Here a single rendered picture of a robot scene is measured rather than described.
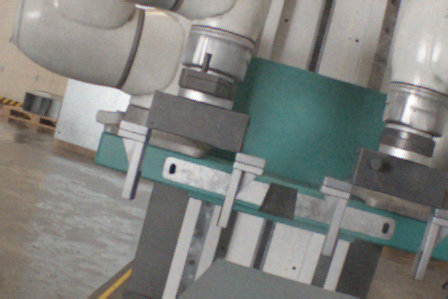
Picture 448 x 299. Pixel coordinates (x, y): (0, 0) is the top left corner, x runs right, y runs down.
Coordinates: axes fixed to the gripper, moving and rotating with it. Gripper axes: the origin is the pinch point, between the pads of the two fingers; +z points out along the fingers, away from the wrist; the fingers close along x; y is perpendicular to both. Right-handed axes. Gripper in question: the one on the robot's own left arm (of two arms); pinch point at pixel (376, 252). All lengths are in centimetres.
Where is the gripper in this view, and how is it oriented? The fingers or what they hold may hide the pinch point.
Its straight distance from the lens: 86.0
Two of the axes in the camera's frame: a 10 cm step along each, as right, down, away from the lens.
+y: -1.0, 0.2, -9.9
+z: -2.7, 9.6, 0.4
